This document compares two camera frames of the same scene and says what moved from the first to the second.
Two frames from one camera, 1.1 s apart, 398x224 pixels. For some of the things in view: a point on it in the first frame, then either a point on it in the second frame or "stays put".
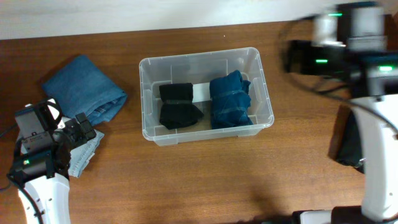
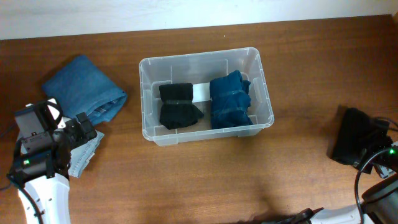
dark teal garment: (230, 101) stays put
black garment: (178, 110) stays put
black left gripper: (76, 126) stays put
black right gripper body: (306, 57) to (388, 158)
